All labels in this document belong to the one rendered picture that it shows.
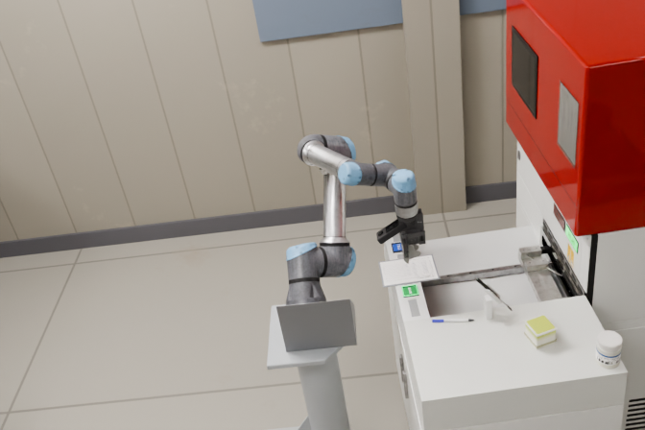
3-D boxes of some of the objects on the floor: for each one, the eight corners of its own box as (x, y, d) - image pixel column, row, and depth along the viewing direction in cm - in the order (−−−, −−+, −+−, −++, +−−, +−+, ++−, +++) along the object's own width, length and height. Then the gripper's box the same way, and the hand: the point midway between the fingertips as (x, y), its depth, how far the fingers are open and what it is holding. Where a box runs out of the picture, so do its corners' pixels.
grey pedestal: (253, 519, 298) (209, 385, 254) (260, 432, 335) (223, 300, 291) (375, 509, 295) (353, 370, 250) (369, 421, 332) (348, 286, 287)
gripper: (424, 218, 237) (428, 268, 248) (419, 203, 244) (423, 251, 256) (398, 222, 237) (403, 272, 248) (394, 206, 244) (399, 255, 256)
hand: (405, 260), depth 251 cm, fingers closed
